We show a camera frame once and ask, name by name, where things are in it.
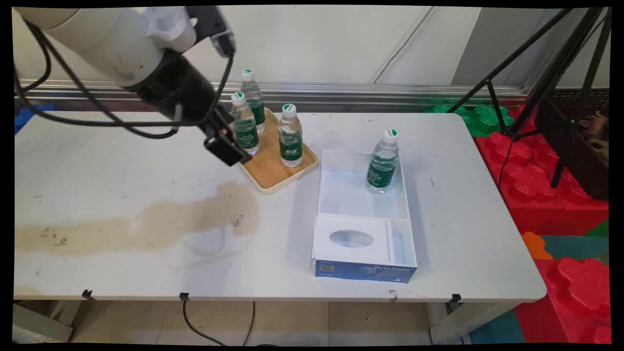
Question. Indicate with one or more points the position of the blue foam piece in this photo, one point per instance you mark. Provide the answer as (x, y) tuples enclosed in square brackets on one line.
[(29, 116)]

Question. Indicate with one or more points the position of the white box with blue side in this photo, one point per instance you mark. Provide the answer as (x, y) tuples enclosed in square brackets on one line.
[(363, 195)]

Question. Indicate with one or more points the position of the black tripod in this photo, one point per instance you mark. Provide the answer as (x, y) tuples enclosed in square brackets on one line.
[(551, 83)]

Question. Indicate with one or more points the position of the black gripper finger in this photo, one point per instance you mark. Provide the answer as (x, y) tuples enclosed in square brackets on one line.
[(229, 150), (223, 118)]

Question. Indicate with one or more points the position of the orange foam piece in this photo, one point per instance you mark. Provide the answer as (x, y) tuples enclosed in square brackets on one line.
[(535, 245)]

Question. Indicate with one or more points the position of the teal foam floor mat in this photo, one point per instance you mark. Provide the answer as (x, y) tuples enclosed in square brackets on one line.
[(577, 246)]

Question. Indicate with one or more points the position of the white insert with oval hole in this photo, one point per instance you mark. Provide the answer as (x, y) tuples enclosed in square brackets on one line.
[(351, 251)]

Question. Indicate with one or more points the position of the large red foam block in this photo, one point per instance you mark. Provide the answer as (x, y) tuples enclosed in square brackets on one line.
[(534, 190)]

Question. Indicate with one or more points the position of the green foam block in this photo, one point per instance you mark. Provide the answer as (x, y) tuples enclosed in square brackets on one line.
[(480, 119)]

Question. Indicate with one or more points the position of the green label water bottle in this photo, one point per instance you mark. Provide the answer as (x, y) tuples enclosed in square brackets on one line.
[(254, 105), (290, 139), (246, 129), (382, 163)]

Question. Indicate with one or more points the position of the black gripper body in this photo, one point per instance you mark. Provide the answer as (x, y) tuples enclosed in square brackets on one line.
[(170, 87)]

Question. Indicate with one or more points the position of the dark mesh cabinet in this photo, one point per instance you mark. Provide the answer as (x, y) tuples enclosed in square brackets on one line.
[(577, 146)]

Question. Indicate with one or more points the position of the wooden tray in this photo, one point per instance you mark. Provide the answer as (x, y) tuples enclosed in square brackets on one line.
[(273, 178)]

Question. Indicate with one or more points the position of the white table leg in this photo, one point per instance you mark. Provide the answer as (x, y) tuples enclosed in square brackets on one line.
[(468, 319), (41, 321)]

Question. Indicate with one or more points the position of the aluminium wall rail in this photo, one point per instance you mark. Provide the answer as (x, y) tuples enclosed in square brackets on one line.
[(341, 92)]

